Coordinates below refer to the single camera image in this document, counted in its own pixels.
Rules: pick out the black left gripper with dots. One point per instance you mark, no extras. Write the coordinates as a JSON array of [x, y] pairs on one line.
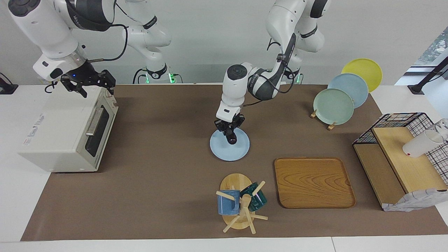
[[229, 124]]

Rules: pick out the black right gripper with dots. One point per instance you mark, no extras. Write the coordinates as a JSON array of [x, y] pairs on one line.
[[89, 78]]

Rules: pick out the dark purple eggplant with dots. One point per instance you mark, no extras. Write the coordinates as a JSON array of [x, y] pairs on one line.
[[232, 140]]

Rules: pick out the light blue plate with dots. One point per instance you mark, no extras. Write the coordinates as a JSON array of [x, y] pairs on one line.
[[231, 154]]

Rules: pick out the white toaster oven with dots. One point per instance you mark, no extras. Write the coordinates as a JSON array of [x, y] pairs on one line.
[[52, 126]]

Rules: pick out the wooden mug tree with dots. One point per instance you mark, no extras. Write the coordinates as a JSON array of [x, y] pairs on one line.
[[236, 182]]

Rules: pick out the blue mug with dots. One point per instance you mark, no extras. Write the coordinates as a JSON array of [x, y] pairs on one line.
[[225, 204]]

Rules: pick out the dark green mug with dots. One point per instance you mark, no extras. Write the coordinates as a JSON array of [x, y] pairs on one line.
[[259, 201]]

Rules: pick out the brown table mat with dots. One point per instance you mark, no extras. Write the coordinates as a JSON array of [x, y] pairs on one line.
[[168, 175]]

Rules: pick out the wooden plate rack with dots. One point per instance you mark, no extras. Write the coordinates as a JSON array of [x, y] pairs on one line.
[[313, 114]]

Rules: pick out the square wooden tray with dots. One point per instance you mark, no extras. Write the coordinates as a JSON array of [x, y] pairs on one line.
[[311, 182]]

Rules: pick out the pale green plate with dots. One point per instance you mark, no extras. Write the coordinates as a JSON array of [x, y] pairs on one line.
[[332, 108]]

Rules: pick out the grey blue plate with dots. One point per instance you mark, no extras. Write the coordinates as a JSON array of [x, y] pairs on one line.
[[353, 87]]

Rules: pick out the yellow plate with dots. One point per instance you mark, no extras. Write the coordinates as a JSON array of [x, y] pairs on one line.
[[365, 70]]

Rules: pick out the wooden two-tier shelf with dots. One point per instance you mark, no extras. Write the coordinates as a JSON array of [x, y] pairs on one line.
[[409, 164]]

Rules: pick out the white paper cup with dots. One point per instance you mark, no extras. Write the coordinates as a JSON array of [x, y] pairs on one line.
[[418, 147]]

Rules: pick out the white patterned cloth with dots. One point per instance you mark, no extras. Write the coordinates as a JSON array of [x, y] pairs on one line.
[[413, 201]]

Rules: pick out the clear drinking glass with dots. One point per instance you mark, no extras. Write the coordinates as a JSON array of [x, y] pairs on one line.
[[443, 125]]

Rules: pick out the window with greenery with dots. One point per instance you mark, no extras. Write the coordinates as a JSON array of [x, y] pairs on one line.
[[437, 45]]

